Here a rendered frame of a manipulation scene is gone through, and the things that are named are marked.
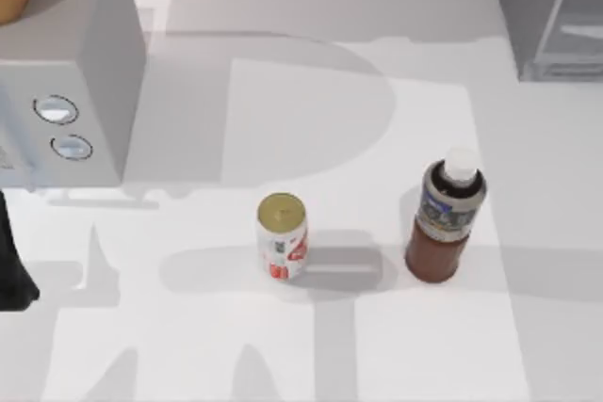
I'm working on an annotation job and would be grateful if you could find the small round microwave knob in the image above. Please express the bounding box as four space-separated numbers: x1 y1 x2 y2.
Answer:
49 134 94 162

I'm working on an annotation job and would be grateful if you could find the large round microwave knob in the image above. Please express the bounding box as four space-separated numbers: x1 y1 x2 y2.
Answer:
32 94 80 125

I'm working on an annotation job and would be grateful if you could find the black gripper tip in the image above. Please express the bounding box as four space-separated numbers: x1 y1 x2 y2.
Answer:
0 190 41 313

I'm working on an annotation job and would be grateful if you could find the red and white can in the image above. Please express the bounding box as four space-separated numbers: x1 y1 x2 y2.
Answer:
256 192 311 281

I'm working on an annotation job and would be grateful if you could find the grey cabinet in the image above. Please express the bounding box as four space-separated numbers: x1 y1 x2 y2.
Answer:
488 0 603 83

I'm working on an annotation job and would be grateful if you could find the brown bottle with white cap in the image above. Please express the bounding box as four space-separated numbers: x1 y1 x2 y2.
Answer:
404 146 489 283

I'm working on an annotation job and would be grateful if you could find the pale microwave oven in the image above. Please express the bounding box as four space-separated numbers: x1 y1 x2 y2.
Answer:
0 0 148 193

